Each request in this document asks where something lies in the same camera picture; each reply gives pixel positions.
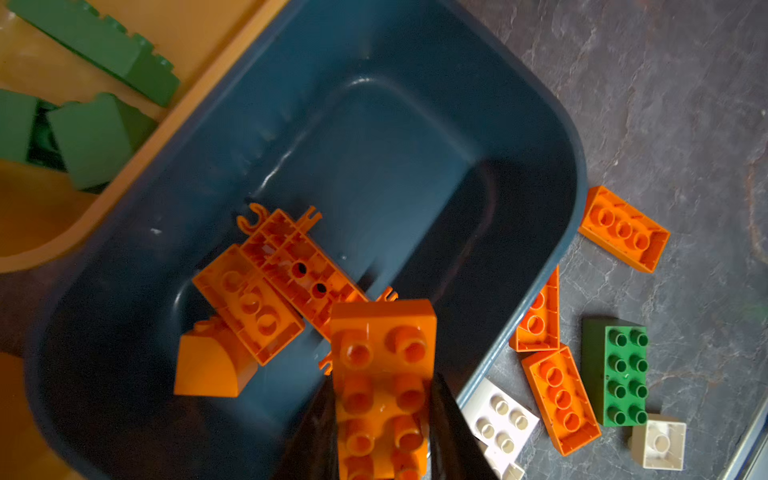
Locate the white L-shaped lego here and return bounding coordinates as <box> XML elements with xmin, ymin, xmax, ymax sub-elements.
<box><xmin>461</xmin><ymin>379</ymin><xmax>540</xmax><ymax>479</ymax></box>

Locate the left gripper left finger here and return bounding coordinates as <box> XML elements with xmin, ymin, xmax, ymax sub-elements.
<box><xmin>272</xmin><ymin>377</ymin><xmax>336</xmax><ymax>479</ymax></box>

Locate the green cube lego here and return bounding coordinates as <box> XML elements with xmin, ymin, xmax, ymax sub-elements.
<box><xmin>46</xmin><ymin>92</ymin><xmax>157</xmax><ymax>190</ymax></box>

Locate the green 2x4 lego plate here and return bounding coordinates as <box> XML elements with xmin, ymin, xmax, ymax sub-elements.
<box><xmin>8</xmin><ymin>0</ymin><xmax>180</xmax><ymax>107</ymax></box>

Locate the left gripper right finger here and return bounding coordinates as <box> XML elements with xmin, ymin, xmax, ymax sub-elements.
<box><xmin>429</xmin><ymin>373</ymin><xmax>497</xmax><ymax>480</ymax></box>

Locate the orange 2x3 lego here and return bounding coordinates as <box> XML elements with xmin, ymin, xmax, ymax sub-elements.
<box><xmin>579</xmin><ymin>186</ymin><xmax>670</xmax><ymax>273</ymax></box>
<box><xmin>509</xmin><ymin>267</ymin><xmax>560</xmax><ymax>353</ymax></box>
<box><xmin>522</xmin><ymin>343</ymin><xmax>601</xmax><ymax>457</ymax></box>
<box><xmin>193</xmin><ymin>245</ymin><xmax>305</xmax><ymax>366</ymax></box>

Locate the orange long lego chassis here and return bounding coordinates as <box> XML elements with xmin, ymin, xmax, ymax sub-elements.
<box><xmin>236</xmin><ymin>203</ymin><xmax>368</xmax><ymax>341</ymax></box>

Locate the dark teal tub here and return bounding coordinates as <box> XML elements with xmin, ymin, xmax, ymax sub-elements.
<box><xmin>24</xmin><ymin>1</ymin><xmax>587</xmax><ymax>479</ymax></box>

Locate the yellow tub right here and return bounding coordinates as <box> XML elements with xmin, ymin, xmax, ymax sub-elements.
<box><xmin>1</xmin><ymin>1</ymin><xmax>284</xmax><ymax>273</ymax></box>

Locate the white square lego lower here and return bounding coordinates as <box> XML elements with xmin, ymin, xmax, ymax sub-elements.
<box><xmin>628</xmin><ymin>413</ymin><xmax>687</xmax><ymax>471</ymax></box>

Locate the green 2x3 lego plate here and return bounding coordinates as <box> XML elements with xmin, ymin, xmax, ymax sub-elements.
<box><xmin>581</xmin><ymin>317</ymin><xmax>649</xmax><ymax>427</ymax></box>

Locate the small orange lego brick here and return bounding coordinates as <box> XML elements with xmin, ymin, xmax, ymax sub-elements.
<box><xmin>174</xmin><ymin>315</ymin><xmax>259</xmax><ymax>398</ymax></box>

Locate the green small lego brick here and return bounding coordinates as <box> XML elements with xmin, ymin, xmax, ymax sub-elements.
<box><xmin>0</xmin><ymin>90</ymin><xmax>39</xmax><ymax>163</ymax></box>

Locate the orange 2x4 lego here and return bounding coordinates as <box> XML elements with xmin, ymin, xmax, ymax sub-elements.
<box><xmin>330</xmin><ymin>299</ymin><xmax>437</xmax><ymax>479</ymax></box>

